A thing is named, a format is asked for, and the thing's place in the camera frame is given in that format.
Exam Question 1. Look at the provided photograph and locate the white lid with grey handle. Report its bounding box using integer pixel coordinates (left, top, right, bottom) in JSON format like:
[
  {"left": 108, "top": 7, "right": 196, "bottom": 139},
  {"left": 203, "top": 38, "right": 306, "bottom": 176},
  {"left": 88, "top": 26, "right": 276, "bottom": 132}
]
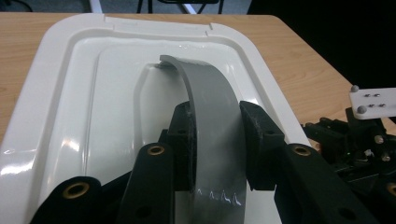
[{"left": 0, "top": 12, "right": 313, "bottom": 224}]

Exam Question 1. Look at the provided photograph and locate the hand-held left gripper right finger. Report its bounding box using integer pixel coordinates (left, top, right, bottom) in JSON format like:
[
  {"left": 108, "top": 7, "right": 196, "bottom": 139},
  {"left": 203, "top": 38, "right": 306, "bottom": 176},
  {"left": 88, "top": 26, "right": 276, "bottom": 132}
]
[{"left": 238, "top": 100, "right": 286, "bottom": 192}]

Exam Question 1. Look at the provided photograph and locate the black folding chair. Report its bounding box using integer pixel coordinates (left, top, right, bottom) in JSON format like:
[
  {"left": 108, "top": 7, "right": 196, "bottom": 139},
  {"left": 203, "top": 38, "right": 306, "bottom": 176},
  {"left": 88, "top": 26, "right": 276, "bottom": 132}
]
[{"left": 135, "top": 0, "right": 226, "bottom": 15}]

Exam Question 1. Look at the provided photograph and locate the white desk frame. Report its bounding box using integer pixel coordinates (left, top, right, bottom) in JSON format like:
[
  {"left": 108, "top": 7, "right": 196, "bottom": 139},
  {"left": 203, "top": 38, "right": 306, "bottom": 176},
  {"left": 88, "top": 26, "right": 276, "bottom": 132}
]
[{"left": 88, "top": 0, "right": 198, "bottom": 15}]

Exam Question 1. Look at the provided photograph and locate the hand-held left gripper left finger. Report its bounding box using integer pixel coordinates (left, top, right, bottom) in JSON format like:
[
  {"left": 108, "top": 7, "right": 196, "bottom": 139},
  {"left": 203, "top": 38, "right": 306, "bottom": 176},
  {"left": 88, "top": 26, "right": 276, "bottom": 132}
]
[{"left": 158, "top": 100, "right": 198, "bottom": 192}]

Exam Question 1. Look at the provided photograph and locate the black looped floor cable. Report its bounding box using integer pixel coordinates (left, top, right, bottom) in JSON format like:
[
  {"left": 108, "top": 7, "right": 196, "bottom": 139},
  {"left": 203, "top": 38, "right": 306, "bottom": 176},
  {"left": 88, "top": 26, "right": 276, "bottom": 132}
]
[{"left": 0, "top": 0, "right": 34, "bottom": 13}]

